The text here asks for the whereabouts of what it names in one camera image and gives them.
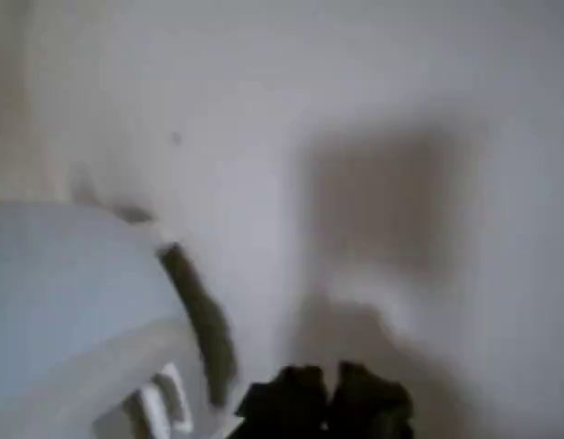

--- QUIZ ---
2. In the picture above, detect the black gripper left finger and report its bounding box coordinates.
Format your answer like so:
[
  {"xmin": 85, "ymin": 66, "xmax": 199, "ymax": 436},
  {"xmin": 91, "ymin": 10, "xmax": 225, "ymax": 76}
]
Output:
[{"xmin": 235, "ymin": 364, "xmax": 332, "ymax": 439}]

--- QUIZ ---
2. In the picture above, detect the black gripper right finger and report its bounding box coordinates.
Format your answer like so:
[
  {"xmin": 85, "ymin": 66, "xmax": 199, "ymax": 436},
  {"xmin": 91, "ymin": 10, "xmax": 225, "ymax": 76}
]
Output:
[{"xmin": 330, "ymin": 359, "xmax": 416, "ymax": 439}]

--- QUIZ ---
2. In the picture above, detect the white rice cooker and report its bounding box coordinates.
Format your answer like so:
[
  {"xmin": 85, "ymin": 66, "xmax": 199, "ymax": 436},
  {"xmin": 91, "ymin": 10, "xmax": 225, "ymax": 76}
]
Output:
[{"xmin": 0, "ymin": 200, "xmax": 197, "ymax": 439}]

